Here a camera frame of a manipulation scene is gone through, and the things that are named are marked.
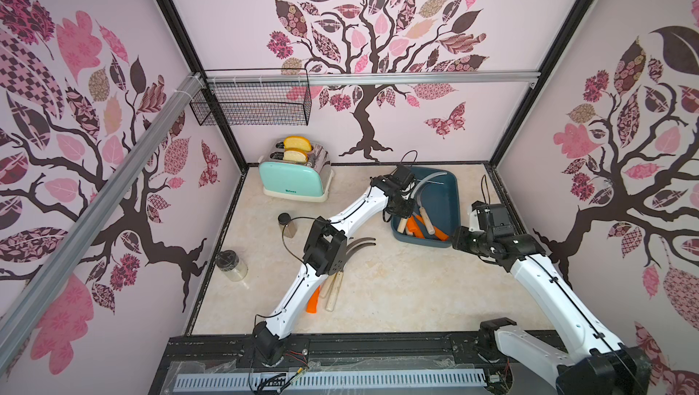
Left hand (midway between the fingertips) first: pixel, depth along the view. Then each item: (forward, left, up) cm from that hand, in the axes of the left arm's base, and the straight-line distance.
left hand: (404, 215), depth 95 cm
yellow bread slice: (+24, +40, +14) cm, 49 cm away
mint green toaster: (+11, +35, +6) cm, 38 cm away
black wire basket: (+54, +63, +11) cm, 84 cm away
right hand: (-13, -12, +8) cm, 20 cm away
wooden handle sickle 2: (-21, +26, -5) cm, 34 cm away
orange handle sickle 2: (-2, -4, -4) cm, 6 cm away
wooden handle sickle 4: (0, -8, -3) cm, 8 cm away
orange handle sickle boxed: (-7, -13, -3) cm, 16 cm away
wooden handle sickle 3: (-25, +25, -5) cm, 35 cm away
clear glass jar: (-20, +56, +4) cm, 59 cm away
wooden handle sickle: (-3, 0, 0) cm, 3 cm away
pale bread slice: (+18, +40, +12) cm, 45 cm away
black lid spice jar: (-4, +42, +1) cm, 42 cm away
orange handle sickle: (-29, +32, -6) cm, 43 cm away
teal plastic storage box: (+12, -17, -6) cm, 22 cm away
